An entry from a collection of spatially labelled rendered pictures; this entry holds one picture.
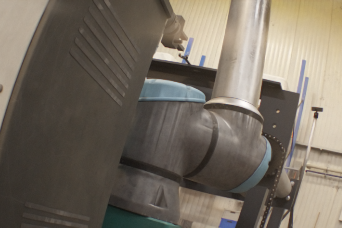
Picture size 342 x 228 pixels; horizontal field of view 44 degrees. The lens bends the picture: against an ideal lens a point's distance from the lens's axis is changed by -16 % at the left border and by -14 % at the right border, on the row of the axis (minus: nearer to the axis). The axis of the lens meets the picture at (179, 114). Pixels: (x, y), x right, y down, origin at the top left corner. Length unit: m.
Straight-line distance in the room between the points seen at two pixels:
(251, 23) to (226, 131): 0.29
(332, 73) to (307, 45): 1.01
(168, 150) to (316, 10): 11.77
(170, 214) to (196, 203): 10.49
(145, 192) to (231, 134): 0.23
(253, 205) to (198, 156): 0.94
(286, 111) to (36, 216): 1.58
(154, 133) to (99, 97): 0.35
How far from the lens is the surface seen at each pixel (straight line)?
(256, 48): 1.14
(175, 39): 1.84
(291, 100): 1.99
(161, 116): 0.93
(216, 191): 2.93
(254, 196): 1.89
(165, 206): 0.92
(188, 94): 0.95
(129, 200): 0.89
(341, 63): 11.89
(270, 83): 1.98
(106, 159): 0.66
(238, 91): 1.08
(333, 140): 11.23
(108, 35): 0.56
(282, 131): 1.95
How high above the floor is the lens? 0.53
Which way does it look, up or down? 12 degrees up
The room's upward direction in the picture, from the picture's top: 17 degrees clockwise
